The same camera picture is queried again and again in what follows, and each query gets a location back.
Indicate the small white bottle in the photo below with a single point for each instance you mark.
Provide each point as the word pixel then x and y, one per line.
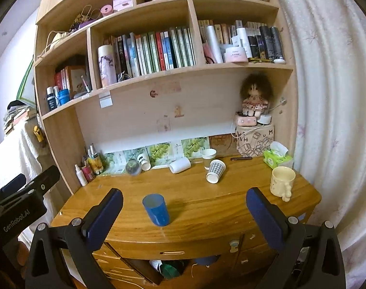
pixel 57 94

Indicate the clear wall hook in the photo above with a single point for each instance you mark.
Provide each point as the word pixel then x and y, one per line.
pixel 163 124

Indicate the brown haired rag doll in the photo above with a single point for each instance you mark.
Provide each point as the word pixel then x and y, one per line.
pixel 255 96

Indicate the dark cap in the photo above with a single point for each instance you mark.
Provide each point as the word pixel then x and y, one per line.
pixel 16 104

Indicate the cream ceramic mug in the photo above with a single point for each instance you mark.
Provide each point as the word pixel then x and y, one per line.
pixel 280 183

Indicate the purple pouch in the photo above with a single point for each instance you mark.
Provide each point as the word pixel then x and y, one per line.
pixel 80 21

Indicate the brown wooden plaque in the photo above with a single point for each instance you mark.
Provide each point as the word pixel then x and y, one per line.
pixel 222 144

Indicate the white patterned curtain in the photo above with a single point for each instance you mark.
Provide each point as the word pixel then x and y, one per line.
pixel 330 96

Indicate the wooden bookshelf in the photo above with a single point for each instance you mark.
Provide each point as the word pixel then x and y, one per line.
pixel 62 138

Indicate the white floral thermos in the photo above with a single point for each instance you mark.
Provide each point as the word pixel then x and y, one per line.
pixel 107 66

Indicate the red white toothbrush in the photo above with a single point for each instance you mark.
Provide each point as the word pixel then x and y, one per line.
pixel 86 84

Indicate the wooden desk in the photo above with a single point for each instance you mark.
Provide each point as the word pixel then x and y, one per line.
pixel 201 204

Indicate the white paper label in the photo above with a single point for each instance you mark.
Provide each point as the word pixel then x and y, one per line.
pixel 105 100

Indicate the clear plastic cup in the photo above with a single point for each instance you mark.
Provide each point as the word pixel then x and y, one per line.
pixel 133 167

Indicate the red wall sticker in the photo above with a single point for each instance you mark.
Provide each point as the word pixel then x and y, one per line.
pixel 154 94

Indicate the blue object under desk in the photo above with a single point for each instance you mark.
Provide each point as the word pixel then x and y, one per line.
pixel 205 260

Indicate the black spray can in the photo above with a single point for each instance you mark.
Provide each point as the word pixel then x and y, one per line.
pixel 277 42
pixel 265 42

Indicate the row of green white books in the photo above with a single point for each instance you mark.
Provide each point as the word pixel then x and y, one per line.
pixel 159 51

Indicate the yellow pen holder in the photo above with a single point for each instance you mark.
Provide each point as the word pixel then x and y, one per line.
pixel 95 165

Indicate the green tissue pack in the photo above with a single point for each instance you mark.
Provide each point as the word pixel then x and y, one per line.
pixel 276 158

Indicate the plain white cup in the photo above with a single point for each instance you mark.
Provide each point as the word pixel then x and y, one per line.
pixel 180 165

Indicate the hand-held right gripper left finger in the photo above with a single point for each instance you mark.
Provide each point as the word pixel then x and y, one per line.
pixel 106 218

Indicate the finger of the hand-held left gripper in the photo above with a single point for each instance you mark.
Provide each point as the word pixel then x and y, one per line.
pixel 14 185
pixel 44 179

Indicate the pink music box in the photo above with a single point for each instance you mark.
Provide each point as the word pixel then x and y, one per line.
pixel 246 120

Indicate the checked paper cup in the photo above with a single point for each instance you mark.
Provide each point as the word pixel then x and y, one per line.
pixel 215 171

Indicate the blue jar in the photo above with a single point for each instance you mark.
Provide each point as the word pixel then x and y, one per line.
pixel 64 97

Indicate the pink container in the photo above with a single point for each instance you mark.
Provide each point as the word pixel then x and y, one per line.
pixel 88 173

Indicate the row of pale books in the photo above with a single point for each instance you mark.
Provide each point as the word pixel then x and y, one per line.
pixel 222 30

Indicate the red books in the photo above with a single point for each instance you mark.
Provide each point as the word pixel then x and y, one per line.
pixel 60 80

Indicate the pink tape roll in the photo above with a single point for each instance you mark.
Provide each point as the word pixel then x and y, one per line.
pixel 107 10

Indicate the green bag under desk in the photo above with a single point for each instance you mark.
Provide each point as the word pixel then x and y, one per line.
pixel 172 271

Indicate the small white round device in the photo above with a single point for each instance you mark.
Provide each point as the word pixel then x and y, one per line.
pixel 265 119

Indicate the white lace cloth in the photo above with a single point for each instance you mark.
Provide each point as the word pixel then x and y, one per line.
pixel 11 156

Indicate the pink white cream jar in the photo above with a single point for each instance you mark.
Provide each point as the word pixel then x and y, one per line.
pixel 235 54

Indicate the stack of old books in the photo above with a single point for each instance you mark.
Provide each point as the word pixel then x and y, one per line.
pixel 16 116

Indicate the letter print storage bag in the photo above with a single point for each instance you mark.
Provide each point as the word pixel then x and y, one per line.
pixel 255 143

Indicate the yellow hanging toy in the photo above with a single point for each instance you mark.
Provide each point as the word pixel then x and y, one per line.
pixel 38 133

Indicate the black bottle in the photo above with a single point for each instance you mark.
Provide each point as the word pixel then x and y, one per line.
pixel 51 100

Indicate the white printed paper cup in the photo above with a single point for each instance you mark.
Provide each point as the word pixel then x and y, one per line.
pixel 144 161

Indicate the pink drawer box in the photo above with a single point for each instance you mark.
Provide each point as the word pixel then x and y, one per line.
pixel 122 1

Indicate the small white case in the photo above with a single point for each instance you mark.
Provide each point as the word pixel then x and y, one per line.
pixel 279 60

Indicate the brown paper cup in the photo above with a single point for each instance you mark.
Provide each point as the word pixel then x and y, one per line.
pixel 208 159

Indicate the white spray bottle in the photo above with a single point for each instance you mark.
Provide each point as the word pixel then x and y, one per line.
pixel 80 177

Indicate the grey dish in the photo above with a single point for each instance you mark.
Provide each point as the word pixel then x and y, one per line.
pixel 79 95

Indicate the row of leaf print cards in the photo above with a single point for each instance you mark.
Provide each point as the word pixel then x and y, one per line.
pixel 162 152

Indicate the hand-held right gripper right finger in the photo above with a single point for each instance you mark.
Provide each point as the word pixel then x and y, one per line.
pixel 265 219

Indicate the blue plastic cup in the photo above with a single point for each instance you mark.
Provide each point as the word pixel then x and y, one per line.
pixel 156 210

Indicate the green framed board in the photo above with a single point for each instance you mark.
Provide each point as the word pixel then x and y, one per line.
pixel 28 87

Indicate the brown picture box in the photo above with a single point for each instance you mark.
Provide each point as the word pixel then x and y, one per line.
pixel 77 79

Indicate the tall white tube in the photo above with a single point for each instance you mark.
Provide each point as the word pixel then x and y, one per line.
pixel 213 43

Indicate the dark pen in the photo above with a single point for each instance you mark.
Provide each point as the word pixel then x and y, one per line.
pixel 241 158

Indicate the yellow wall sticker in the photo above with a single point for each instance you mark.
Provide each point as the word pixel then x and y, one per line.
pixel 178 111

